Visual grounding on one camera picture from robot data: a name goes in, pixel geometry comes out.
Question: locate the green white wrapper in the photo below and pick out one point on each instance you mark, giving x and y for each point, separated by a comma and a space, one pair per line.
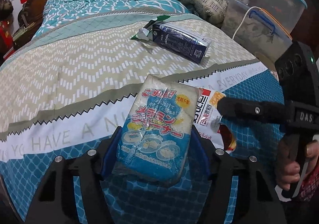
144, 32

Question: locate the white red snack wrapper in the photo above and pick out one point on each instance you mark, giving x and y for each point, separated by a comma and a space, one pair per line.
206, 109

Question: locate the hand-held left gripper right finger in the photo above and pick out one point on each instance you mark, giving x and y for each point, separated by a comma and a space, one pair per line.
202, 155

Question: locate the brown handbag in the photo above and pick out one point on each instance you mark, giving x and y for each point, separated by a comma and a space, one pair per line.
6, 9

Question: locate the blue beige printed quilt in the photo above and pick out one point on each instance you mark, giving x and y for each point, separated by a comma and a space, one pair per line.
74, 64

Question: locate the stack of papers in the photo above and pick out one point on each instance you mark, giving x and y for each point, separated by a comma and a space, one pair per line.
23, 31

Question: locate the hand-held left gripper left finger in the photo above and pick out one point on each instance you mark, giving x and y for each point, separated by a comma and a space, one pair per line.
109, 155

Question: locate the clear storage box blue latch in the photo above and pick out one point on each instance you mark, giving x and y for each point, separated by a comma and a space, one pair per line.
256, 34

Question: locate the person's right hand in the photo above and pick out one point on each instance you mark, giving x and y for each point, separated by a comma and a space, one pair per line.
286, 164

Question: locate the dark blue milk carton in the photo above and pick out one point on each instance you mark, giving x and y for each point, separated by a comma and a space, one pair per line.
179, 39

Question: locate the white orange-edged lid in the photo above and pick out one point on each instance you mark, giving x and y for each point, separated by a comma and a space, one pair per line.
275, 23

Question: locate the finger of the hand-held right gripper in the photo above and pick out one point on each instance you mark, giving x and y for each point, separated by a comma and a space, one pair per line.
249, 109

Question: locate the blue white sponge packet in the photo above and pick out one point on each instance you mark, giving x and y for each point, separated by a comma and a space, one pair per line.
154, 126

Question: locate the red bag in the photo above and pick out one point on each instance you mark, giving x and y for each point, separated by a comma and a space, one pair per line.
6, 37

